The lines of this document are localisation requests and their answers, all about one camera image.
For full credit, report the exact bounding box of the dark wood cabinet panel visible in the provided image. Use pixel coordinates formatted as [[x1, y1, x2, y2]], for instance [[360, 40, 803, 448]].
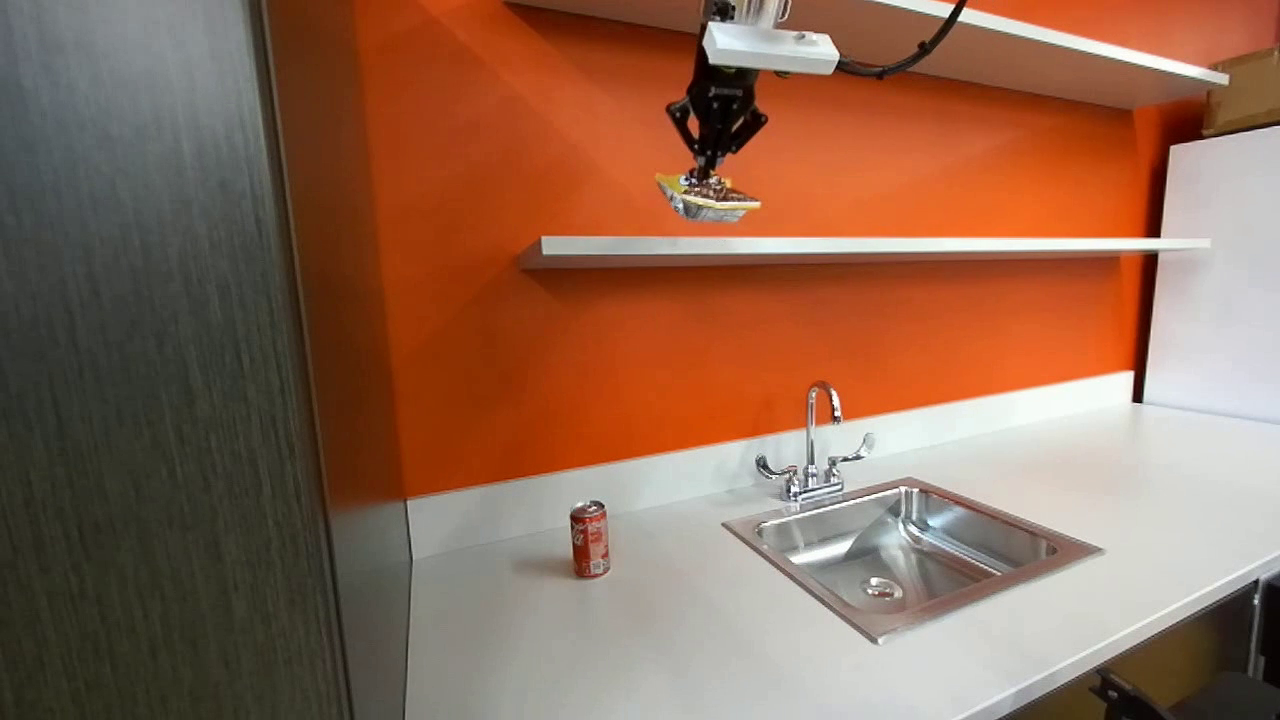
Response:
[[0, 0, 350, 720]]

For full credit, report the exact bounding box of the chrome faucet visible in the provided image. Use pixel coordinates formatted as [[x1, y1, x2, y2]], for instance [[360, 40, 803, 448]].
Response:
[[750, 379, 881, 511]]

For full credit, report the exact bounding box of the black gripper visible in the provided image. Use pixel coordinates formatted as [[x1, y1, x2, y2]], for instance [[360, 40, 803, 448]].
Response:
[[664, 53, 770, 189]]

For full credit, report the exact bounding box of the stainless steel sink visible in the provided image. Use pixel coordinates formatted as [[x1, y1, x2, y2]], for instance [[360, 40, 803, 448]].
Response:
[[721, 472, 1104, 649]]

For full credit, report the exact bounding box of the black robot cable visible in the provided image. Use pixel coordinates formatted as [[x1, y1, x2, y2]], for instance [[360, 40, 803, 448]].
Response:
[[837, 0, 971, 80]]

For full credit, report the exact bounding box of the red soda can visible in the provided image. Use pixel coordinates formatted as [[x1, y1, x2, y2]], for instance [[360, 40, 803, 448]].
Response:
[[567, 495, 615, 586]]

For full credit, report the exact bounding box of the brown cardboard box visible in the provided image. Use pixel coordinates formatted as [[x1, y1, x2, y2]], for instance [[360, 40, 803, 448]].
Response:
[[1201, 49, 1280, 139]]

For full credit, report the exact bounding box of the white wall shelf under ceiling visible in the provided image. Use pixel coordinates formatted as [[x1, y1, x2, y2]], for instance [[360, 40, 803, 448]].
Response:
[[502, 0, 1233, 111]]

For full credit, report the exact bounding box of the black chair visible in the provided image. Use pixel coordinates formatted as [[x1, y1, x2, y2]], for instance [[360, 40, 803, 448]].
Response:
[[1086, 670, 1280, 720]]

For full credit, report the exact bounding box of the long white wall shelf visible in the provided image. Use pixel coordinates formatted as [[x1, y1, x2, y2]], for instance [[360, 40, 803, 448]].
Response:
[[516, 233, 1216, 275]]

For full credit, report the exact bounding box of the white panel board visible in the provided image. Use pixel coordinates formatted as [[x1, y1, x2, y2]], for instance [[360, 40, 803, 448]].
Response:
[[1141, 125, 1280, 429]]

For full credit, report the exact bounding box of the yellow snack packet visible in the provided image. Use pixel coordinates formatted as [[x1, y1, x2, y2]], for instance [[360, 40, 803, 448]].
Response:
[[652, 170, 763, 230]]

